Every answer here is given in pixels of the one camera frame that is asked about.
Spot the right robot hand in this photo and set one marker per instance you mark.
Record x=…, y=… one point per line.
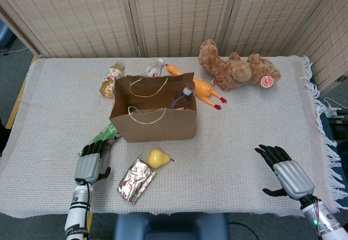
x=293, y=177

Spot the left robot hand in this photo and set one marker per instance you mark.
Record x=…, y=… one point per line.
x=87, y=166

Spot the green Pringles can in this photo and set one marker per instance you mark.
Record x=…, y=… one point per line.
x=106, y=134

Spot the silver foil snack packet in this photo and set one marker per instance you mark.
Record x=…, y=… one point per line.
x=136, y=180

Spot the clear plastic water bottle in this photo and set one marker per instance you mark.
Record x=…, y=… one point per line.
x=182, y=96

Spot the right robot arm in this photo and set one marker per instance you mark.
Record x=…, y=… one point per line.
x=323, y=218

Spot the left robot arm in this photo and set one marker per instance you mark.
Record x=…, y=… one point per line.
x=76, y=213

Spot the yellow pear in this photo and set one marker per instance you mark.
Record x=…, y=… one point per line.
x=156, y=158

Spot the brown paper bag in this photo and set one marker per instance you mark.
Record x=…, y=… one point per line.
x=157, y=128

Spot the amber tea bottle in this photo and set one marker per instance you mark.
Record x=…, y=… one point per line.
x=108, y=84

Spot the small clear red-label bottle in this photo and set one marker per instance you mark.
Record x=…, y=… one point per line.
x=150, y=70

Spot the white woven tablecloth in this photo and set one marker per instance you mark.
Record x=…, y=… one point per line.
x=244, y=142

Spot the black device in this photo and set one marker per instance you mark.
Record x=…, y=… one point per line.
x=340, y=126

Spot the blue padded seat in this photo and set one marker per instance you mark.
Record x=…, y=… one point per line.
x=171, y=223

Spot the brown teddy bear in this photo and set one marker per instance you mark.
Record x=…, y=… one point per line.
x=233, y=71

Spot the orange rubber chicken toy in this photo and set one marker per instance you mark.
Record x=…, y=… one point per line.
x=202, y=88

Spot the bamboo folding screen panel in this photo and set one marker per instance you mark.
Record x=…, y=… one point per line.
x=272, y=14
x=182, y=14
x=68, y=14
x=331, y=47

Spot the blue chair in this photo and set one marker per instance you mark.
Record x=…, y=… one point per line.
x=4, y=36

